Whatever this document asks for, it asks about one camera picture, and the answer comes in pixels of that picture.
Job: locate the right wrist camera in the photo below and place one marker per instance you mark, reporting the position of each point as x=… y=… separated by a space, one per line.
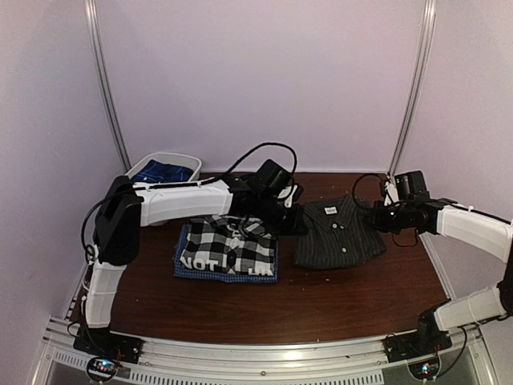
x=389 y=192

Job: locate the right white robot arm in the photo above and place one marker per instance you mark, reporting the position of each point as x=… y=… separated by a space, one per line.
x=492 y=235

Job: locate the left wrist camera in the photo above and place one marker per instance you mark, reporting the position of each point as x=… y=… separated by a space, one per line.
x=289 y=195

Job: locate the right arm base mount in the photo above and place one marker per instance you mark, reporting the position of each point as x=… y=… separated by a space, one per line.
x=427 y=339

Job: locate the white plastic basket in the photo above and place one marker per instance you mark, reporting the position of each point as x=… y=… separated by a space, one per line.
x=170 y=158

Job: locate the left aluminium corner post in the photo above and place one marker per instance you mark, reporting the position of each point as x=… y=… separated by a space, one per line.
x=93 y=26

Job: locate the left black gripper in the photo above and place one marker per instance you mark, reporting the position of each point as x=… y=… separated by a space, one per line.
x=295 y=222

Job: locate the black white checkered shirt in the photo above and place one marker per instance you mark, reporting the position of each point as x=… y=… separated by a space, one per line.
x=229 y=245

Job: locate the right aluminium corner post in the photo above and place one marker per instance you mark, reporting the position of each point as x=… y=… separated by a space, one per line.
x=426 y=36

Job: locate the blue plaid shirt in basket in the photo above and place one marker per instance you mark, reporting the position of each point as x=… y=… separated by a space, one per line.
x=155 y=172

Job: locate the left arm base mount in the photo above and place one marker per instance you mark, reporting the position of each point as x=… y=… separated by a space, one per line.
x=105 y=344

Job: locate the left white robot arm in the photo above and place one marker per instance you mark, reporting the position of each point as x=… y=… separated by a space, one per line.
x=127 y=208

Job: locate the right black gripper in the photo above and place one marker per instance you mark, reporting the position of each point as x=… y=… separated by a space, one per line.
x=373 y=219

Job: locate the front aluminium rail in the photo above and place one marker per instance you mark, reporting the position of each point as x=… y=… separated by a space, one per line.
x=354 y=361

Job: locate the aluminium corner post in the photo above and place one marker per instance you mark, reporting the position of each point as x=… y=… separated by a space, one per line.
x=93 y=26
x=426 y=36

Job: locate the dark grey pinstriped shirt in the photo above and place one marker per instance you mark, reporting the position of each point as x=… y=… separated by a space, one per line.
x=338 y=237

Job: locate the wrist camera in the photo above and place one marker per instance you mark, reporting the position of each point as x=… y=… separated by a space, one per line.
x=289 y=195
x=389 y=192

